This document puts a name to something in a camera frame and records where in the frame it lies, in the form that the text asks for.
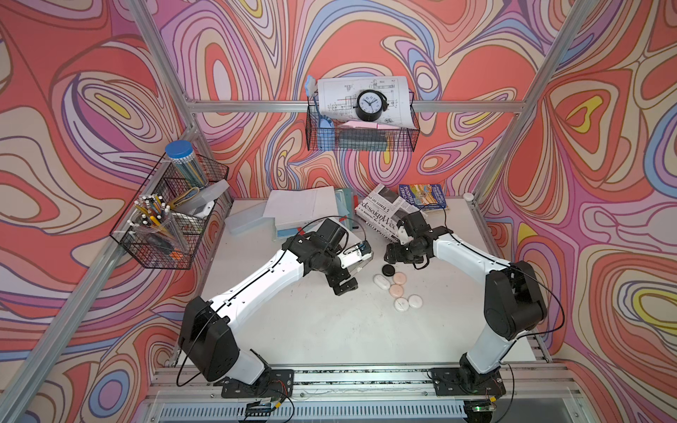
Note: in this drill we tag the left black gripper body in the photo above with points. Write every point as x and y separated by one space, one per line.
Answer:
335 278

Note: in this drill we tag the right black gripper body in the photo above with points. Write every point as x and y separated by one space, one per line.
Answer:
405 253

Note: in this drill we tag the black earphone case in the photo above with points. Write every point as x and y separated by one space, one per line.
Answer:
388 270

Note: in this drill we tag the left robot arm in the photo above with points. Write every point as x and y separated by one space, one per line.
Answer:
208 333

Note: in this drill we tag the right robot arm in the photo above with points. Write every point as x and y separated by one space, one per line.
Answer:
513 302

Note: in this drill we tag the pink earphone case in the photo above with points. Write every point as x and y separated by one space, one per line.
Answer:
396 291
399 278

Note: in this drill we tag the white oval earphone case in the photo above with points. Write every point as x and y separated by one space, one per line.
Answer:
382 282

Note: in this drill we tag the white round earphone case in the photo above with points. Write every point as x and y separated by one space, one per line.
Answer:
401 304
415 301

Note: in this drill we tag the folded newspaper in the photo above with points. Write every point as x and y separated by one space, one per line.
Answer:
382 209

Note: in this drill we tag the blue book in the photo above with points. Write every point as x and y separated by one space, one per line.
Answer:
423 196

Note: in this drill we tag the teal books stack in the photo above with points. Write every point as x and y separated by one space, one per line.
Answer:
345 202

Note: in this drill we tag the white open notebook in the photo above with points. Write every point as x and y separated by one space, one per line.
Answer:
296 208

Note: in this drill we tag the translucent plastic box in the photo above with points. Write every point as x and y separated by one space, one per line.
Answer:
249 218

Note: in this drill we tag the black round clock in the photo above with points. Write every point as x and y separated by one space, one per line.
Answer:
370 105

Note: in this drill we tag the white drawing sheet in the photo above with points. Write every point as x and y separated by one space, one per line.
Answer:
337 99

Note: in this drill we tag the clear cup with pens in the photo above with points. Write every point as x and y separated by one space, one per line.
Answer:
153 220

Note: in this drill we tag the blue lid pencil jar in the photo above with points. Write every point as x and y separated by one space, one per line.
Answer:
184 159

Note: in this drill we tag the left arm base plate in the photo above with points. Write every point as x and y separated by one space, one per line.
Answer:
275 383

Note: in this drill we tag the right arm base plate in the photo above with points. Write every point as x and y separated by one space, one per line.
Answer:
464 382

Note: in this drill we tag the black wire wall basket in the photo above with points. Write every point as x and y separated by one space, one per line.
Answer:
323 134

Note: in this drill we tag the black wire side basket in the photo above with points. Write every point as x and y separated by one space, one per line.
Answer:
166 181

